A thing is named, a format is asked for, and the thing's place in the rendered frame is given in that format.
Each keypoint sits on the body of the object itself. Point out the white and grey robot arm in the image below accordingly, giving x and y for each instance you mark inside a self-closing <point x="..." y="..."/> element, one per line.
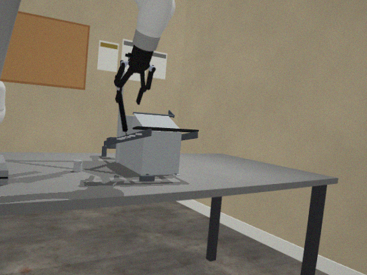
<point x="153" y="17"/>

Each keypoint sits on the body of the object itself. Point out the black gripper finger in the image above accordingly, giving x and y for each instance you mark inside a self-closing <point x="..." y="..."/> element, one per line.
<point x="119" y="82"/>
<point x="148" y="82"/>

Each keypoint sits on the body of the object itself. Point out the light grey cylinder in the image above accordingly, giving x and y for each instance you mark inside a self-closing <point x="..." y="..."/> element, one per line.
<point x="78" y="165"/>

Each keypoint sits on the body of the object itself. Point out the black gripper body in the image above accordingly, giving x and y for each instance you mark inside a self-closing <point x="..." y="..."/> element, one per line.
<point x="140" y="58"/>

